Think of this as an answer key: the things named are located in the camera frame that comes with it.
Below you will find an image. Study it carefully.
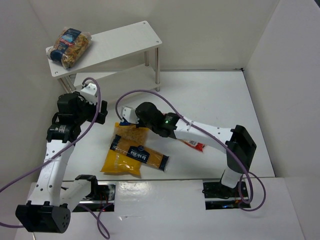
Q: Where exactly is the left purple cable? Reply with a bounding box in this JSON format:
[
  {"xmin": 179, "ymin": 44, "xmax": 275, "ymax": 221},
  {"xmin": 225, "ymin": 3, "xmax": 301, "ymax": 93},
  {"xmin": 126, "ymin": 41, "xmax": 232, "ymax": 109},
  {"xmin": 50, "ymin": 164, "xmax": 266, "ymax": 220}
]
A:
[{"xmin": 0, "ymin": 77, "xmax": 111, "ymax": 240}]

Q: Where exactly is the white two-tier shelf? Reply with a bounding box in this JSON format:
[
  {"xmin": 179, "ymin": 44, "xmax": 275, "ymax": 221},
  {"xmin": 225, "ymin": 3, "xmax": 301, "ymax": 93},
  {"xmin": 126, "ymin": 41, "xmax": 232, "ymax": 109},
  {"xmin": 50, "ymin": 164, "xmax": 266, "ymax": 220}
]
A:
[{"xmin": 48, "ymin": 21, "xmax": 162, "ymax": 103}]

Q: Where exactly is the tricolour fusilli pasta bag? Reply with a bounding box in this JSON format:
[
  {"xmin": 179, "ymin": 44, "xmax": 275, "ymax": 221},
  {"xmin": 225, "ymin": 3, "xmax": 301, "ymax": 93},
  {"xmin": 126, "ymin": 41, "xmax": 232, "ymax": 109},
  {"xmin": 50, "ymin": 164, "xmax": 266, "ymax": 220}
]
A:
[{"xmin": 46, "ymin": 27, "xmax": 92, "ymax": 70}]

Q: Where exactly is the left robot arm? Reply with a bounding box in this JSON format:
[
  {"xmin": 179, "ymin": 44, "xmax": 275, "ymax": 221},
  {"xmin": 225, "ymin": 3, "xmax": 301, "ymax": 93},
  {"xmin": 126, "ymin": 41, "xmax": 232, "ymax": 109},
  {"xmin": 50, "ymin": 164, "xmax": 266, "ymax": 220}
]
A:
[{"xmin": 15, "ymin": 91, "xmax": 108, "ymax": 234}]

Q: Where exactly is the red spaghetti pack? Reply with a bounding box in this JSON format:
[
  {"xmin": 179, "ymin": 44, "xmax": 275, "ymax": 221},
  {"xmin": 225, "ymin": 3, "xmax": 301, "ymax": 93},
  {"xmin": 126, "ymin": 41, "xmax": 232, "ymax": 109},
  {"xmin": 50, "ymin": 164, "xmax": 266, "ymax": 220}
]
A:
[{"xmin": 179, "ymin": 139, "xmax": 206, "ymax": 153}]

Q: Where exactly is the yellow fusilli pasta bag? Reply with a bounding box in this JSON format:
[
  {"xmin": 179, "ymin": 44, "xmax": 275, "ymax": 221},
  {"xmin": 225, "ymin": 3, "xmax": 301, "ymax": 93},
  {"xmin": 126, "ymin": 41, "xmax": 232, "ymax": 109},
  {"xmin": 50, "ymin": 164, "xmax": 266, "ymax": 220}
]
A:
[{"xmin": 100, "ymin": 121, "xmax": 150, "ymax": 178}]

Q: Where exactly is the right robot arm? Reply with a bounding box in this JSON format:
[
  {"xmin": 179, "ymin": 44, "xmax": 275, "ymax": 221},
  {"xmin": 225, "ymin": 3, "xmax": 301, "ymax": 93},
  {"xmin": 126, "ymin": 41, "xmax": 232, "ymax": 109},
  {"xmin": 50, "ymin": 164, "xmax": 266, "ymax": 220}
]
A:
[{"xmin": 135, "ymin": 102, "xmax": 257, "ymax": 189}]

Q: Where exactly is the dark blue spaghetti pack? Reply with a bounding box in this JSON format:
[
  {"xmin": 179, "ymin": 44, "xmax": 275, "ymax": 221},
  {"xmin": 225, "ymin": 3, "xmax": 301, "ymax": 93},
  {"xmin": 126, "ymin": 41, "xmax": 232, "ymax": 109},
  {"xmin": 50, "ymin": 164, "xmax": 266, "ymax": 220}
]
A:
[{"xmin": 110, "ymin": 134, "xmax": 169, "ymax": 172}]

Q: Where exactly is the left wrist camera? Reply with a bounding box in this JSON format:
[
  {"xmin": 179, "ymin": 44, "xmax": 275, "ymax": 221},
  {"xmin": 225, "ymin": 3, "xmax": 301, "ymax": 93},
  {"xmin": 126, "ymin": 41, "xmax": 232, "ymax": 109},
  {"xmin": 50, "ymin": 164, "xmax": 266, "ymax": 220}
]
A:
[{"xmin": 80, "ymin": 83, "xmax": 98, "ymax": 105}]

